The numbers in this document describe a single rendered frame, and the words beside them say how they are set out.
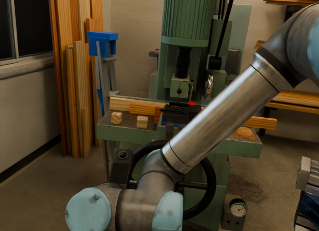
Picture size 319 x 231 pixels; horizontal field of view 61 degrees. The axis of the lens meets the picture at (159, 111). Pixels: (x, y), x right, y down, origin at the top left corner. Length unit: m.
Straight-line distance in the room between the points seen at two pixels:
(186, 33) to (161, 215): 0.67
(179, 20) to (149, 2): 2.56
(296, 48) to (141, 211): 0.34
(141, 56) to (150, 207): 3.19
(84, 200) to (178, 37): 0.67
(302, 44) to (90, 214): 0.40
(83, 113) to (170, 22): 1.61
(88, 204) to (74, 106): 2.02
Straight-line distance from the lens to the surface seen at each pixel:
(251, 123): 1.16
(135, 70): 3.64
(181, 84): 1.04
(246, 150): 1.03
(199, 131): 0.53
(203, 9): 1.00
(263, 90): 0.51
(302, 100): 3.13
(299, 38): 0.43
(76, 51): 2.38
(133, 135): 1.00
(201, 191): 1.10
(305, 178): 1.24
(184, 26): 0.98
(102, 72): 1.85
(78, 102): 2.47
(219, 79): 1.25
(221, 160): 1.03
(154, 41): 3.52
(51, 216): 2.03
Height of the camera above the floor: 1.29
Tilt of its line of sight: 19 degrees down
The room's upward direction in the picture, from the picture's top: 5 degrees clockwise
